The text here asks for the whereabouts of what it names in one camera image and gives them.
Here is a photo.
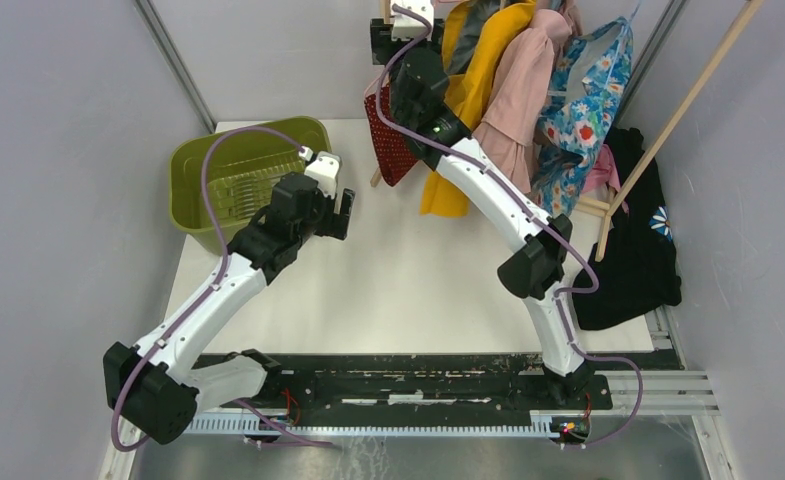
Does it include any yellow skirt grey lining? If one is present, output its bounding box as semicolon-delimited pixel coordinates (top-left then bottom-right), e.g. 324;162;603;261
419;0;539;219

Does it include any red polka dot skirt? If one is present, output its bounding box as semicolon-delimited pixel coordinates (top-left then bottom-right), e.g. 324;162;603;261
364;85;418;187

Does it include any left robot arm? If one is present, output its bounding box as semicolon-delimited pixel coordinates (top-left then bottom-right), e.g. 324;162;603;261
103;173;356;452

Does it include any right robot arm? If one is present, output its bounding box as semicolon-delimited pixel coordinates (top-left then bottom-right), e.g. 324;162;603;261
371;10;594;408

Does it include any green plastic basket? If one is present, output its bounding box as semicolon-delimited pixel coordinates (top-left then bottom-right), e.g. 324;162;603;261
168;132;304;256

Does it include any pink garment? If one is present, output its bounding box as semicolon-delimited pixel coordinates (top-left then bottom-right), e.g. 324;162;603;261
474;1;577;195

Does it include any blue floral garment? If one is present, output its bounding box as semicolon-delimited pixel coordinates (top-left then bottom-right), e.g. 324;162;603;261
532;17;633;217

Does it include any wooden clothes rack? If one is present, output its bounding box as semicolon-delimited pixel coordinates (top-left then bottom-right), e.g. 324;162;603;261
370;0;767;262

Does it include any black garment with flower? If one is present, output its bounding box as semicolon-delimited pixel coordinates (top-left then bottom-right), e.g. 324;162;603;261
572;160;682;331

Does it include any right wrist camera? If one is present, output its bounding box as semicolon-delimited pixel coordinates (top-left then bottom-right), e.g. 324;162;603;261
389;0;435;41

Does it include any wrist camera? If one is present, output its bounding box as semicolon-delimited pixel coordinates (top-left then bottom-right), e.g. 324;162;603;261
389;0;435;41
298;146;342;199

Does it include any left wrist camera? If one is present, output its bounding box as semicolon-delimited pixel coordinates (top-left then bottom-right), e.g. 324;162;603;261
298;146;342;199

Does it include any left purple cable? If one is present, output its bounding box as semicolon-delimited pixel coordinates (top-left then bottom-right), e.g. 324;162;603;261
110;126;338;453

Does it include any purple cable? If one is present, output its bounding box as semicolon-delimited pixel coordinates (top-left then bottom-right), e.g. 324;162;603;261
373;3;644;449
110;126;338;453

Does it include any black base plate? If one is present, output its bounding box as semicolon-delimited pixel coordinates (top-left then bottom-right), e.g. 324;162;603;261
193;352;614;429

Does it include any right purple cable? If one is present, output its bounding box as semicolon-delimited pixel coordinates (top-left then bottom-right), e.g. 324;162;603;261
373;3;644;449

